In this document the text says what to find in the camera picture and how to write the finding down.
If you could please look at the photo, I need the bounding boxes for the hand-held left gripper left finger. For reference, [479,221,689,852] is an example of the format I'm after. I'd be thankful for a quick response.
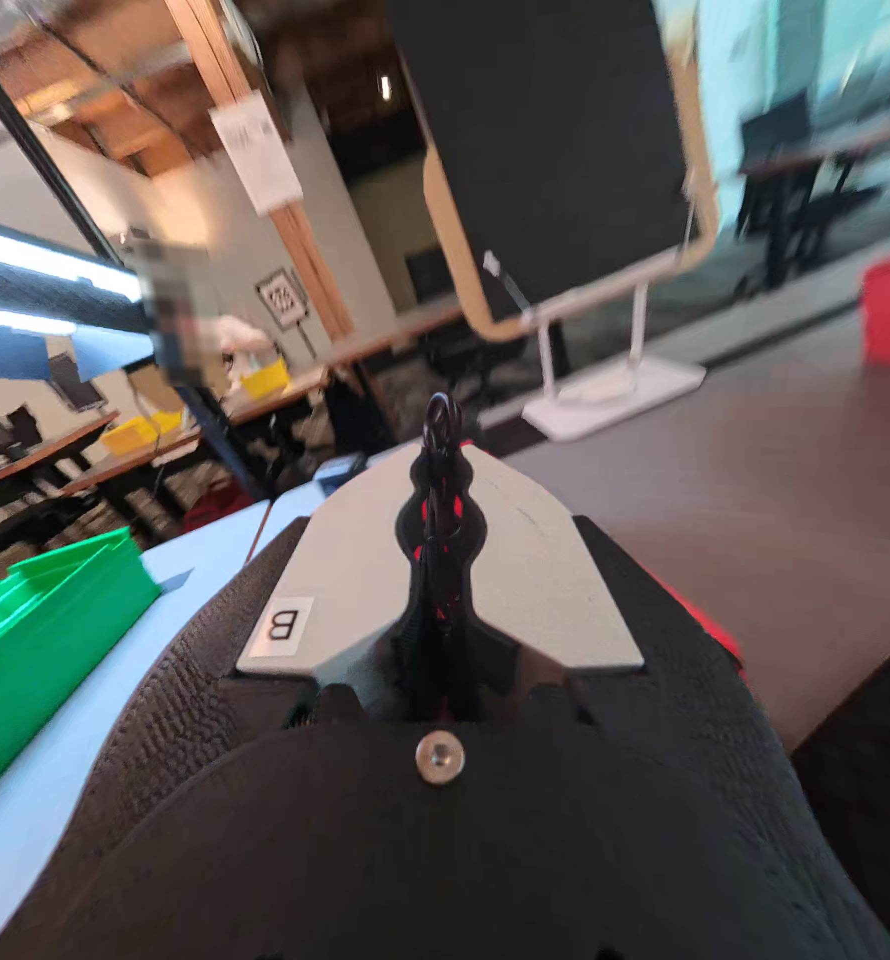
[235,442,446,723]

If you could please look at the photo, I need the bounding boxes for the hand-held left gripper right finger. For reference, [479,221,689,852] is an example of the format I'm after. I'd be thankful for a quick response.
[445,444,646,715]

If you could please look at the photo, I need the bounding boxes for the short black cable gold plugs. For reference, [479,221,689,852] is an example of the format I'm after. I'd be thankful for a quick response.
[421,392,467,627]

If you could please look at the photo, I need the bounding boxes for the red bag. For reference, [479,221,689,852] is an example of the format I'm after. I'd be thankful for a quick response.
[182,480,254,534]

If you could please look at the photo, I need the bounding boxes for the wooden top desk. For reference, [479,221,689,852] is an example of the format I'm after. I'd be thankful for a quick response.
[58,363,386,526]
[325,296,468,376]
[737,112,890,290]

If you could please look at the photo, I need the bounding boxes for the yellow plastic bin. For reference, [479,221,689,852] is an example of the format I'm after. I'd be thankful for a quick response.
[241,358,292,399]
[100,408,183,457]

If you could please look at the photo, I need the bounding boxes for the black office chair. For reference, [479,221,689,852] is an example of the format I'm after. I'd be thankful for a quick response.
[422,330,528,406]

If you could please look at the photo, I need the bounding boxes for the black white marker sign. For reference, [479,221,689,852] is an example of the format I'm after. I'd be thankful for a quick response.
[255,266,312,333]

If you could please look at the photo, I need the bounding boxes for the green plastic bin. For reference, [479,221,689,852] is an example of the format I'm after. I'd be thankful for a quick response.
[0,525,162,811]

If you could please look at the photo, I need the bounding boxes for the black padded mat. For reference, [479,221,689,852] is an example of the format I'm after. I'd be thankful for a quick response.
[790,637,890,960]

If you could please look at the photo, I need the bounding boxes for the LED panel light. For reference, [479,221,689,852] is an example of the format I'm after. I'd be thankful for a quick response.
[0,212,157,384]

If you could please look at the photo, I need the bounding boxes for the white paper sign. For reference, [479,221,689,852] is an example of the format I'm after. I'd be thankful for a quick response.
[208,90,305,217]

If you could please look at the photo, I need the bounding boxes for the black tripod pole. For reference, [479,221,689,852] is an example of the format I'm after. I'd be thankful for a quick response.
[0,33,269,500]

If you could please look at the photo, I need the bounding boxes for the wooden support post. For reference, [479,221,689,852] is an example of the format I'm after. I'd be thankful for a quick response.
[163,0,356,342]

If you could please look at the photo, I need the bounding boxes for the black board with wooden frame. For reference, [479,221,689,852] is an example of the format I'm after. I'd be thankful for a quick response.
[388,0,719,345]

